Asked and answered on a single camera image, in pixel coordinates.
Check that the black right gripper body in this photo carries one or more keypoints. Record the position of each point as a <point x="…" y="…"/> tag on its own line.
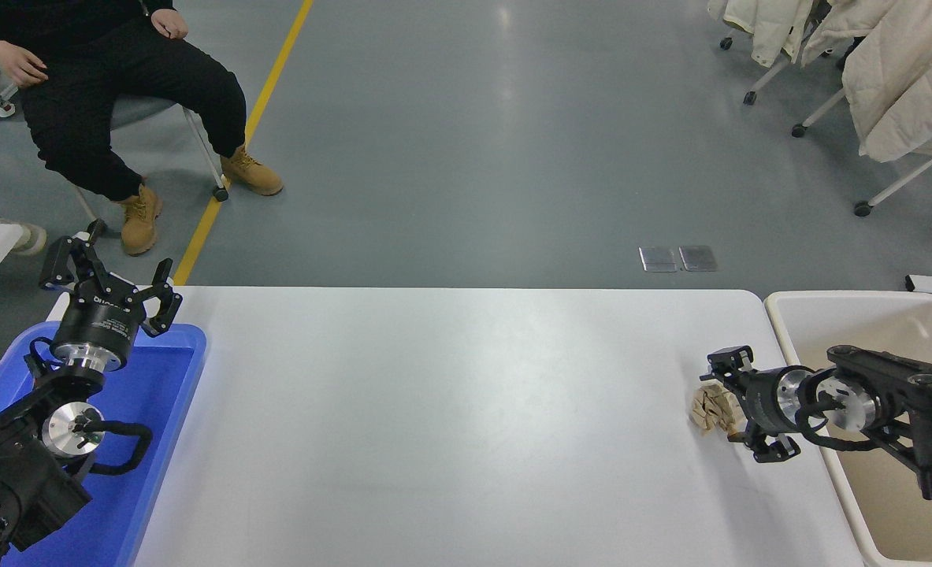
<point x="761" y="402"/>

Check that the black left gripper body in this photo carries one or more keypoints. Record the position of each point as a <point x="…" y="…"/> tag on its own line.
<point x="95" y="324"/>

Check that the tan paper ball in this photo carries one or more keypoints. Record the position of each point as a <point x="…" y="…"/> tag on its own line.
<point x="710" y="409"/>

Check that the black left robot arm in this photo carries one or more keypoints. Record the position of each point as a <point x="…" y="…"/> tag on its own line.
<point x="9" y="480"/>

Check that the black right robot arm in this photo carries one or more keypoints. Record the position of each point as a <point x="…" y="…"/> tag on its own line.
<point x="922" y="409"/>

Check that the person's right hand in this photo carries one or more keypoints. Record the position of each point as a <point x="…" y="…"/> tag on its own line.
<point x="18" y="64"/>

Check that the person's left hand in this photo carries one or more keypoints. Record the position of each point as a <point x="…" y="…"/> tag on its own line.
<point x="170" y="25"/>

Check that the person's pale shoe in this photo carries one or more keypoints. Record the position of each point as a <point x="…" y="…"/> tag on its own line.
<point x="28" y="236"/>

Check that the blue plastic tray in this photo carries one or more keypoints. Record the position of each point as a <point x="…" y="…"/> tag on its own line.
<point x="158" y="409"/>

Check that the silver floor plate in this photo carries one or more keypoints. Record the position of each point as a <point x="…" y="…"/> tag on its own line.
<point x="698" y="258"/>
<point x="658" y="259"/>

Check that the large pale plastic bin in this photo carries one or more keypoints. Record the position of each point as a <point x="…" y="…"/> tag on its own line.
<point x="875" y="323"/>

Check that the grey chair with castors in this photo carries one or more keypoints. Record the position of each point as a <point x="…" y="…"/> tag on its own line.
<point x="206" y="153"/>

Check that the person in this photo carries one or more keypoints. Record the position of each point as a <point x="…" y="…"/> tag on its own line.
<point x="79" y="102"/>

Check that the large cream coat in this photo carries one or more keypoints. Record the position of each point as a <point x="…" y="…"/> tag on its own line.
<point x="907" y="94"/>

